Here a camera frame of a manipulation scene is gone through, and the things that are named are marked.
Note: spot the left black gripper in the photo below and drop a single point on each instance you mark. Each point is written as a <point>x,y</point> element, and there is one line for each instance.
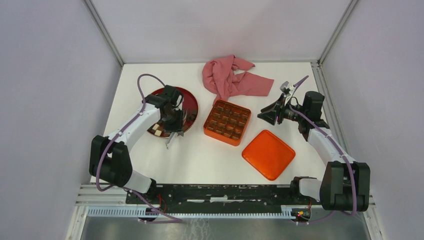
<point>177,127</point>

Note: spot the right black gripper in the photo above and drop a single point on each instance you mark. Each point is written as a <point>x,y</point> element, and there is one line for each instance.
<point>277,109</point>

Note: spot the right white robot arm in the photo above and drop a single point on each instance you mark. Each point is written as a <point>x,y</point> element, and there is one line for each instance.
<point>345,185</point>

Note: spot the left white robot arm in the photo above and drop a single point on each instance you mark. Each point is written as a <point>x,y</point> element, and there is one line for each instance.
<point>110,155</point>

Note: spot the orange chocolate box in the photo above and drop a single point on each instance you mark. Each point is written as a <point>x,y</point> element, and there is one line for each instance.
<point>227,122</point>

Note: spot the round dark red plate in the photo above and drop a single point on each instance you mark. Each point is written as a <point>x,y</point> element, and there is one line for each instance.
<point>191,109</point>

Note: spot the orange box lid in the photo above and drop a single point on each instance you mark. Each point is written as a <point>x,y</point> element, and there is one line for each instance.
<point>268,154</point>

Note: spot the pink cloth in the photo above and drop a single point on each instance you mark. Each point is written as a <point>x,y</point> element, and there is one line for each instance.
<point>229,76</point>

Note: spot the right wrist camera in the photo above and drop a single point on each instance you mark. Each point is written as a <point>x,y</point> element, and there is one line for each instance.
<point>287,90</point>

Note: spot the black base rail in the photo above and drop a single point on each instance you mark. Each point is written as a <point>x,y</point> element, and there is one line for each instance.
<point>221,199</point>

